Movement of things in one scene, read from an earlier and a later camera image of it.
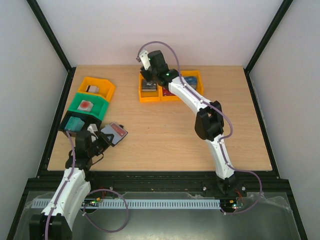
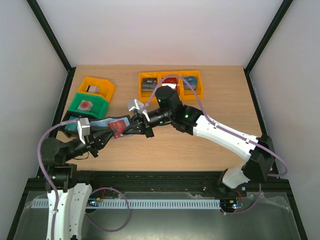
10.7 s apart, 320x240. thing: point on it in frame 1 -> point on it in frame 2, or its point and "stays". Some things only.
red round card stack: x=85 y=105 stays
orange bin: x=106 y=87 stays
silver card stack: x=94 y=89 stays
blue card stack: x=192 y=81 stays
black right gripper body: x=146 y=75 -> x=145 y=124
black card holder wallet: x=118 y=131 -> x=103 y=121
